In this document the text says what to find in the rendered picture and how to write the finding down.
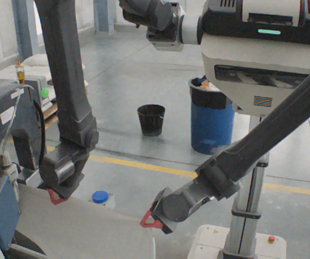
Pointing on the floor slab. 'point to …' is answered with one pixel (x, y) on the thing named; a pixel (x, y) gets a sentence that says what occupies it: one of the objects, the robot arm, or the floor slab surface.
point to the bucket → (151, 119)
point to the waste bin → (209, 118)
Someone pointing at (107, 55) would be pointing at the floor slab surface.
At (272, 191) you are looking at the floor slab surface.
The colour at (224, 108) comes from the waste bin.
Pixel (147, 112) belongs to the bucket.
